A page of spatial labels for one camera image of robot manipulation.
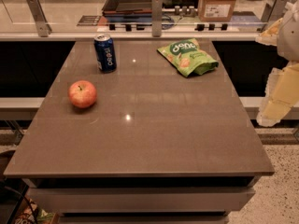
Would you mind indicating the colourful bag on floor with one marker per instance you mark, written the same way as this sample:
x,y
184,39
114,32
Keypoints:
x,y
31,213

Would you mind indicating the green chip bag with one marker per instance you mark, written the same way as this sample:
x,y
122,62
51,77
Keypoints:
x,y
188,58

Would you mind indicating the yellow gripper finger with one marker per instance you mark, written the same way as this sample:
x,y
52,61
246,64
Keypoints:
x,y
269,37
281,94

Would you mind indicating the left metal glass bracket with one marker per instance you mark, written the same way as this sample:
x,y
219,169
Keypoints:
x,y
42,25

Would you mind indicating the brown cardboard box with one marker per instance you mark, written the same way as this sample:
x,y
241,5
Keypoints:
x,y
215,10

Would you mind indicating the red apple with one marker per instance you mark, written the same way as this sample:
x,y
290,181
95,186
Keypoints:
x,y
82,94

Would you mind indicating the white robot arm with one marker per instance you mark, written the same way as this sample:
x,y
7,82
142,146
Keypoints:
x,y
288,35

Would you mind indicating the glass barrier panel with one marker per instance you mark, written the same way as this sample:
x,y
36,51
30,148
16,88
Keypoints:
x,y
81,17

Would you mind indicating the right metal glass bracket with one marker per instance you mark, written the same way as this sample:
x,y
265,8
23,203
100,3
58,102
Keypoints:
x,y
273,10

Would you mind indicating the blue pepsi can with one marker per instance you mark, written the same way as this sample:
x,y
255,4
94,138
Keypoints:
x,y
105,53

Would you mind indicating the orange rimmed dark tray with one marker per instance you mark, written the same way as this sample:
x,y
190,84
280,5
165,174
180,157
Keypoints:
x,y
117,7

